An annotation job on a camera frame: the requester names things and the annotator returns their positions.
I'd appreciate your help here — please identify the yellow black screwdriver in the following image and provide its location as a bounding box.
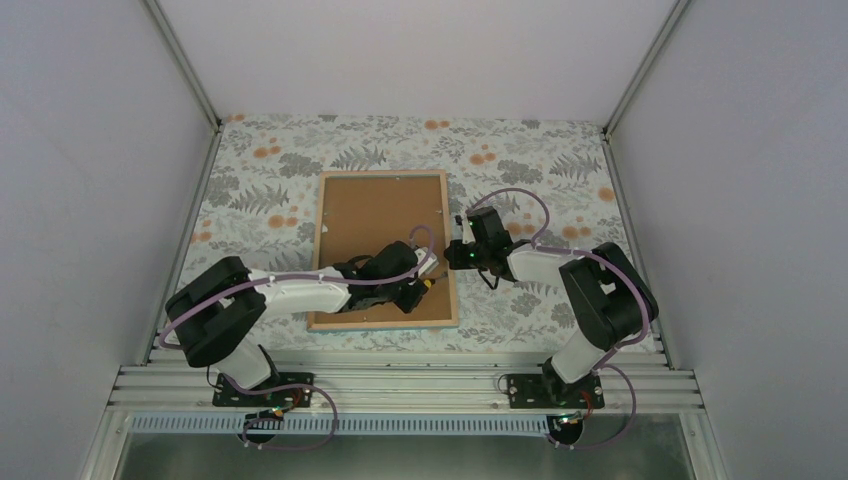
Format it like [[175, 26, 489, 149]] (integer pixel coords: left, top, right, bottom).
[[419, 275, 442, 290]]

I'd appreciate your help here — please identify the teal wooden picture frame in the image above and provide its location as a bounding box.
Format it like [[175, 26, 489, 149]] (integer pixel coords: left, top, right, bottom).
[[306, 169, 460, 333]]

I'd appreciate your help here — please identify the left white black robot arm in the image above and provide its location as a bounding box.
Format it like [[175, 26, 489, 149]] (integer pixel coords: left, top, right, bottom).
[[165, 241, 438, 405]]

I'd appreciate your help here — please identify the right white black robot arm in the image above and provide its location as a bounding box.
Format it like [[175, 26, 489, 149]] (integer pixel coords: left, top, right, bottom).
[[444, 207, 659, 407]]

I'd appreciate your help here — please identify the floral patterned table mat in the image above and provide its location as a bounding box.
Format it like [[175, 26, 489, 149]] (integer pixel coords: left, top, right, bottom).
[[180, 114, 627, 353]]

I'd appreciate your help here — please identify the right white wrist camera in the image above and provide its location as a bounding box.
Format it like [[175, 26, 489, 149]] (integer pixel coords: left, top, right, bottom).
[[453, 214, 474, 244]]

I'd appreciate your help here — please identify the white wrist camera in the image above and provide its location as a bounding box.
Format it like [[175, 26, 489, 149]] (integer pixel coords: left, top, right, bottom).
[[453, 214, 474, 244], [414, 247, 439, 277]]

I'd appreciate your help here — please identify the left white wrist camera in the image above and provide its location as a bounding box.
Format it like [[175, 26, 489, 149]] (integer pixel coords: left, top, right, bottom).
[[414, 247, 439, 277]]

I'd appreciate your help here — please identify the brown frame backing board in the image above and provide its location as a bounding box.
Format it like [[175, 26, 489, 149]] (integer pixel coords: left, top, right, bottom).
[[313, 176, 453, 326]]

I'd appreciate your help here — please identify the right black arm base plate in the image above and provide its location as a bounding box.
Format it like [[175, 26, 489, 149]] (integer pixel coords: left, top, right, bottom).
[[496, 373, 605, 410]]

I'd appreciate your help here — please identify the right aluminium corner post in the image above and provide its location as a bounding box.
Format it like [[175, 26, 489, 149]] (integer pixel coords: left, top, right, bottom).
[[603, 0, 693, 142]]

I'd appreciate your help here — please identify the aluminium corner post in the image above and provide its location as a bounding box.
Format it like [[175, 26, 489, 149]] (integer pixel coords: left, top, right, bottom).
[[141, 0, 222, 132], [603, 0, 693, 142]]

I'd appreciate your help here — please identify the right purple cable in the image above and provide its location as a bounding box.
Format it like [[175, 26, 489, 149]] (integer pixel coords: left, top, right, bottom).
[[463, 188, 654, 453]]

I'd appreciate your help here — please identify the purple cable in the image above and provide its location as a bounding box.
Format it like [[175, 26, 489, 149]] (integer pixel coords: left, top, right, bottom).
[[157, 225, 437, 351], [463, 188, 654, 453]]

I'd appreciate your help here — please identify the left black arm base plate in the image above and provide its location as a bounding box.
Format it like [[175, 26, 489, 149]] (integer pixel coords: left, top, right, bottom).
[[211, 372, 315, 409]]

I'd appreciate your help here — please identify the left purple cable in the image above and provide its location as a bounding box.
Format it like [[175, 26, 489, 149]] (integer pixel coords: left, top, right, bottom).
[[157, 225, 437, 351]]

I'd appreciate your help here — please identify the aluminium mounting rail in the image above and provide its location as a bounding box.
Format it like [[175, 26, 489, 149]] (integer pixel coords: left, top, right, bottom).
[[107, 364, 705, 414]]

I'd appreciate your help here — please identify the grey slotted cable duct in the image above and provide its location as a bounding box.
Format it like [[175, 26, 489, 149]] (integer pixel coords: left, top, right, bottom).
[[127, 412, 549, 437]]

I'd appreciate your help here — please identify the left aluminium corner post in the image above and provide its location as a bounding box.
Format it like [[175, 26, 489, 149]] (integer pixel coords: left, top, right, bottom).
[[141, 0, 222, 132]]

